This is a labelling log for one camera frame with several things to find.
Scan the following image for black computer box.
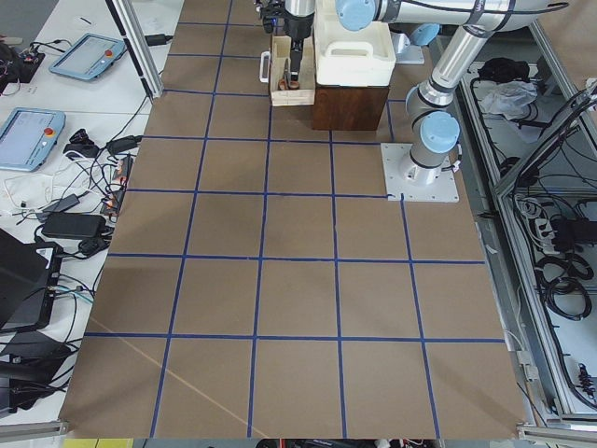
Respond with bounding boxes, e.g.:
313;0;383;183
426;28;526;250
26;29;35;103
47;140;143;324
1;231;63;333

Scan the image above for black power brick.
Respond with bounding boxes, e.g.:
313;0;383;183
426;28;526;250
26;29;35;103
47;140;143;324
41;213;106;240

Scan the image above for blue teach pendant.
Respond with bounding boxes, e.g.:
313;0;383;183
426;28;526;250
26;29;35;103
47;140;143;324
1;107;66;172
49;33;126;81

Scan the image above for light wooden drawer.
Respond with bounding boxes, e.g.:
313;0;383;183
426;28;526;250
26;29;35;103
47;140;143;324
261;35;315;106

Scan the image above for blue teach pendant near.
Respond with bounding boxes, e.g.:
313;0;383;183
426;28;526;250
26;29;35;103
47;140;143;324
1;107;66;172

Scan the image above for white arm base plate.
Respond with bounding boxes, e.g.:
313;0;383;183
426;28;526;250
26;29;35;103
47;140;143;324
381;143;460;203

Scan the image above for aluminium frame post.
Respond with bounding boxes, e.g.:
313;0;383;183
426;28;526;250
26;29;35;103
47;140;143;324
105;0;163;100

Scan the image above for scissors with orange handles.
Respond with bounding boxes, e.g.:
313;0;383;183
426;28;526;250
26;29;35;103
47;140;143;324
278;59;299;91

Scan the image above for white drawer handle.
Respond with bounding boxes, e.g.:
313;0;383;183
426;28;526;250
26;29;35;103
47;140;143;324
258;50;271;84

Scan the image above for blue teach pendant far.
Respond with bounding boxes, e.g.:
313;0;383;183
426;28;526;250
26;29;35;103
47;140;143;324
49;33;126;81

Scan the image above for white plastic tray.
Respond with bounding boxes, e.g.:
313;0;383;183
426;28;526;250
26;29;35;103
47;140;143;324
313;1;396;87

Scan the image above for dark wooden cabinet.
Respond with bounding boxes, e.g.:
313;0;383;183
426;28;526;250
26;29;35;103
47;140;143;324
312;84;390;131

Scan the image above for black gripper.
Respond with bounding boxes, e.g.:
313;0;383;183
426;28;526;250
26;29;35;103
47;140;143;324
284;0;313;80

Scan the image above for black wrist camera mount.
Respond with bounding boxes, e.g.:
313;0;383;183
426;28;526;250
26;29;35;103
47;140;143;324
254;0;285;35

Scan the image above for white crumpled cloth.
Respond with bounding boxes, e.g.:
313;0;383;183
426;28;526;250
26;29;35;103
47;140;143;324
479;81;537;119

